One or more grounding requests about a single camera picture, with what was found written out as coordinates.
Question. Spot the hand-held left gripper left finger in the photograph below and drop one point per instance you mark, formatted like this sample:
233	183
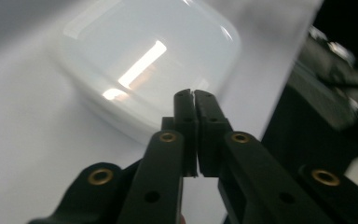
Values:
185	130

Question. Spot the white square bowl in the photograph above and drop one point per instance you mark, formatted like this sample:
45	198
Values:
136	46

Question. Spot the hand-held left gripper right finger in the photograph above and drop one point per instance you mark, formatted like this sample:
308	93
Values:
213	140

